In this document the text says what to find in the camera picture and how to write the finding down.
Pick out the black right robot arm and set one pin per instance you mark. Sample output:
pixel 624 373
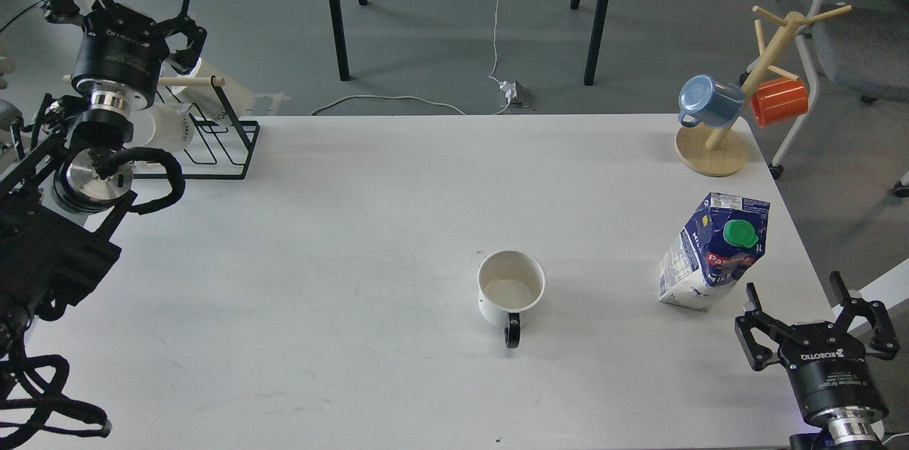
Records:
pixel 847 430

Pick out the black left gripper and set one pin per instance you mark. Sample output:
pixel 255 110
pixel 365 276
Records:
pixel 117 56

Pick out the blue mug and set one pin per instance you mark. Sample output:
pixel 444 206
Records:
pixel 703 100

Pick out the wooden mug tree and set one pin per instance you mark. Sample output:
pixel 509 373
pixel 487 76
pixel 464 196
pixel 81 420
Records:
pixel 719 151

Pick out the orange mug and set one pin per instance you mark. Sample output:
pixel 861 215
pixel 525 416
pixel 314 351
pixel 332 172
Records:
pixel 778 100

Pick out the blue white milk carton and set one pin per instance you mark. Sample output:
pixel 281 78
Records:
pixel 723 238

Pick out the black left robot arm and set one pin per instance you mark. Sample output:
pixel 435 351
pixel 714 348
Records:
pixel 74 179

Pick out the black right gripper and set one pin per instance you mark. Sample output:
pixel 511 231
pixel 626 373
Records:
pixel 826 367

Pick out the white cup in rack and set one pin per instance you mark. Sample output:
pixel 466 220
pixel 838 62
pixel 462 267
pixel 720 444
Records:
pixel 206 91

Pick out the white power adapter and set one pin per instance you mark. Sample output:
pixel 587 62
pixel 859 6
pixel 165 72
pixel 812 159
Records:
pixel 516 96

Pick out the white mug black handle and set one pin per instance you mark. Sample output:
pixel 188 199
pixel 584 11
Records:
pixel 510 284

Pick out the black wire rack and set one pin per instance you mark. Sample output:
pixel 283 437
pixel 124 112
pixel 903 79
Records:
pixel 206 149

